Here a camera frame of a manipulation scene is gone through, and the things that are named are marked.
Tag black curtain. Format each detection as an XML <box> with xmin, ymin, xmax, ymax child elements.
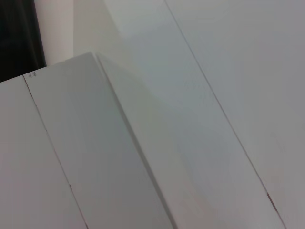
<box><xmin>0</xmin><ymin>0</ymin><xmax>47</xmax><ymax>83</ymax></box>

